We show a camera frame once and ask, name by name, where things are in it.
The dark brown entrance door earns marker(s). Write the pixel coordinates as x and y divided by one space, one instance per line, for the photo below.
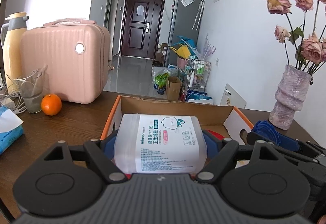
141 25

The small open cardboard box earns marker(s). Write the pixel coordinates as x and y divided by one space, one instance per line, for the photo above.
174 88

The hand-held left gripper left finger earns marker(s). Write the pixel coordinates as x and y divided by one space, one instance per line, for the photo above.
109 147

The pink ribbed suitcase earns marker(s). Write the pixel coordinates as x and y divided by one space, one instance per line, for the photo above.
58 66

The grey refrigerator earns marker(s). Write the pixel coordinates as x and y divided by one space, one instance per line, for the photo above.
183 25

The yellow bag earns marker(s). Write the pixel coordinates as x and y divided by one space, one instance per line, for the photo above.
182 52

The white board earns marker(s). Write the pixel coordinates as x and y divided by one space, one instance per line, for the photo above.
231 96

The orange-edged cardboard box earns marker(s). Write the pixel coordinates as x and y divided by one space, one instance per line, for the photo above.
178 108

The dried pink roses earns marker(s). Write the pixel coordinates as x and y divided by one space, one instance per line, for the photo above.
312 49

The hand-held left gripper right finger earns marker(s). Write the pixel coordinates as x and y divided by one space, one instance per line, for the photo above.
210 143

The clear cotton swab box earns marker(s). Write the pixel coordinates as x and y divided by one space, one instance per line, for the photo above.
158 142

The purple feather decoration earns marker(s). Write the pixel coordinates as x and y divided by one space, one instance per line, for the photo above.
207 49

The blue folding frame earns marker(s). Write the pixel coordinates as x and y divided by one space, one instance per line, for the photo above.
186 40

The red and white lint brush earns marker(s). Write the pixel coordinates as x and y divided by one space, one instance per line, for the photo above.
216 133

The brown carton by door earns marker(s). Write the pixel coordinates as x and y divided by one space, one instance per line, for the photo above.
162 52

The orange fruit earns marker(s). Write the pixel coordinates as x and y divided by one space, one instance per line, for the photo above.
51 104

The yellow thermos jug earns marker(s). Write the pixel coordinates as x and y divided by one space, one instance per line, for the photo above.
14 48

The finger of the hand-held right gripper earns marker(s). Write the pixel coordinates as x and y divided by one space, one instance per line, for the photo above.
305 152

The white umbrella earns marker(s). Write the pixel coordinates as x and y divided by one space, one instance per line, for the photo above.
198 12

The blue and white carton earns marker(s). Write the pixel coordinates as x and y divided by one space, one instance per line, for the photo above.
198 97

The blue ribbed object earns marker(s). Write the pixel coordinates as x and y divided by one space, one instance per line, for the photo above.
272 132

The blue tissue pack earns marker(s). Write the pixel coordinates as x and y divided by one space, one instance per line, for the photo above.
9 134

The green plastic bag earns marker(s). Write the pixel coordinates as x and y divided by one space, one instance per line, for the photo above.
161 81

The pink bucket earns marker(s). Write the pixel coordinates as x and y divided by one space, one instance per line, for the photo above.
182 62

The metal storage rack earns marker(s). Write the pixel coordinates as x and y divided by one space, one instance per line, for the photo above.
198 76

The white power strip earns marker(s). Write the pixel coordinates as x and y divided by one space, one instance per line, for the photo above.
7 103

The clear glass cup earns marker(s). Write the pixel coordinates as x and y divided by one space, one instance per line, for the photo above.
31 101

